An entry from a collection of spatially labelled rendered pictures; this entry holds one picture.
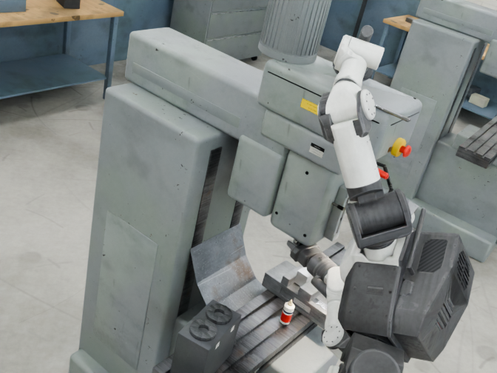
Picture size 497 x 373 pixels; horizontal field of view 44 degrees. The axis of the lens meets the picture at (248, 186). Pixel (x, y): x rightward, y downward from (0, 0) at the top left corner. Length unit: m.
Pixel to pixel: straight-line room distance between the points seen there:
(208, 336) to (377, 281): 0.65
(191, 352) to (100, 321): 0.98
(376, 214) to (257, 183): 0.70
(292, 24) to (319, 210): 0.61
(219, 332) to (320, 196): 0.56
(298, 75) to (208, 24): 5.22
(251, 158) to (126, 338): 1.12
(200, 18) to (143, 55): 4.79
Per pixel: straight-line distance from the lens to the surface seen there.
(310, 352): 2.52
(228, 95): 2.19
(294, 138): 2.04
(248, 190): 2.21
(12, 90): 5.68
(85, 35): 6.90
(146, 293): 2.64
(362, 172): 1.55
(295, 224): 2.16
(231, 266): 2.65
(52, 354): 3.47
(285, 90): 2.01
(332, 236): 2.19
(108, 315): 2.91
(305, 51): 2.07
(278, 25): 2.04
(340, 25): 9.50
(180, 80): 2.33
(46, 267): 3.99
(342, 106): 1.56
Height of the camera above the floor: 2.50
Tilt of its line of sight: 29 degrees down
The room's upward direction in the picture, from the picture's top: 14 degrees clockwise
